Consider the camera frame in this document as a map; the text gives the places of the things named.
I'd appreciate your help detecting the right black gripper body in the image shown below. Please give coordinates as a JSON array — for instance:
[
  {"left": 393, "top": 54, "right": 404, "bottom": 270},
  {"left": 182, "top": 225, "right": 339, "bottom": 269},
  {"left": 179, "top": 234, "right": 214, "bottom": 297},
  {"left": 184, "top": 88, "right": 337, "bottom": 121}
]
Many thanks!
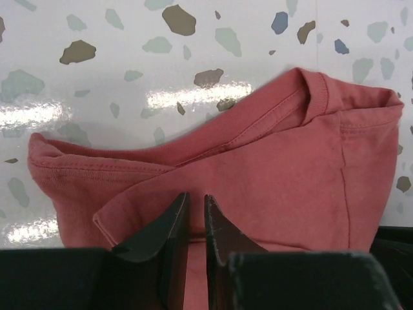
[{"left": 370, "top": 227, "right": 413, "bottom": 304}]

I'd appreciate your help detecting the red t shirt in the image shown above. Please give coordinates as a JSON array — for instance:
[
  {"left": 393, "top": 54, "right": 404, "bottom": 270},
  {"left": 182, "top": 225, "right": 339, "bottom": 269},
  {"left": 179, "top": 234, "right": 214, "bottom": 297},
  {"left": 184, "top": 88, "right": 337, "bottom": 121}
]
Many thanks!
[{"left": 28, "top": 68, "right": 403, "bottom": 309}]

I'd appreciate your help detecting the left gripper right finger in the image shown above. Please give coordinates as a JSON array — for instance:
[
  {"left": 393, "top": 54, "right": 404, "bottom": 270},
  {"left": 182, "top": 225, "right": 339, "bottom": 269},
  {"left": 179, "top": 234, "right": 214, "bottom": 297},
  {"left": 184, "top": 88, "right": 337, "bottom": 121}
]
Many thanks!
[{"left": 204, "top": 195, "right": 267, "bottom": 309}]

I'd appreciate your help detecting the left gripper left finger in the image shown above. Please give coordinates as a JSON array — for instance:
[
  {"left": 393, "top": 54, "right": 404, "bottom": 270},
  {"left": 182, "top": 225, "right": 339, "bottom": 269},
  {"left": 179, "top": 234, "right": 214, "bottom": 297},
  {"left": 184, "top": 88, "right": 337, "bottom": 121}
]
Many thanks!
[{"left": 111, "top": 192, "right": 190, "bottom": 309}]

